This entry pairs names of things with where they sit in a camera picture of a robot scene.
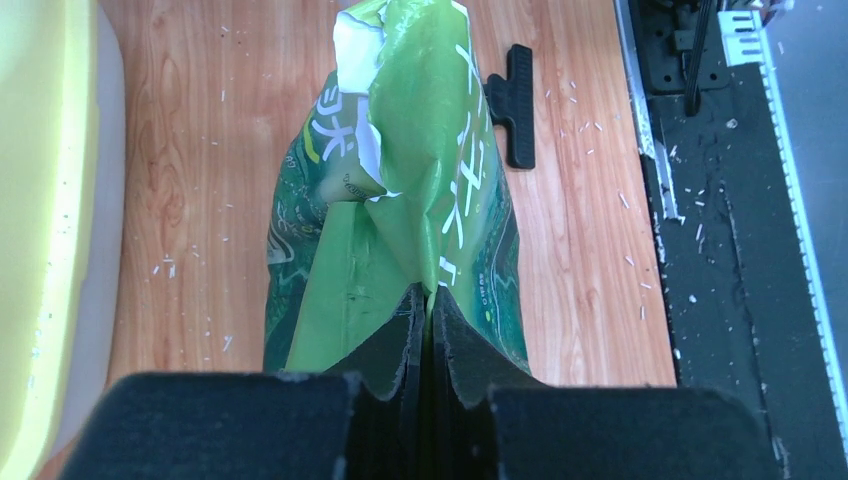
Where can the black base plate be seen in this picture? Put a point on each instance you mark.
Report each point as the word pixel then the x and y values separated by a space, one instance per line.
pixel 729 232

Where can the yellow litter box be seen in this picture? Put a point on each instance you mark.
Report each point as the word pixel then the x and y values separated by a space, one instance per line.
pixel 62 201

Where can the aluminium frame rail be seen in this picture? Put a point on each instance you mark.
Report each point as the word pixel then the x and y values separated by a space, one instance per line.
pixel 788 166

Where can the green litter bag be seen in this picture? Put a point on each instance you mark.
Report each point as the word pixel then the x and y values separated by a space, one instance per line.
pixel 394 179

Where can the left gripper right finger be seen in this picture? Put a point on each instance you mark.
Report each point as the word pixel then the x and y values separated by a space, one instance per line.
pixel 493 420

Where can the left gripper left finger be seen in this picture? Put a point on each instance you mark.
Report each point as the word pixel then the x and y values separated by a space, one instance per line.
pixel 357 420

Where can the black bag clip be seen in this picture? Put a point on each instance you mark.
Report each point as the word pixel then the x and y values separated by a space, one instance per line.
pixel 511 105

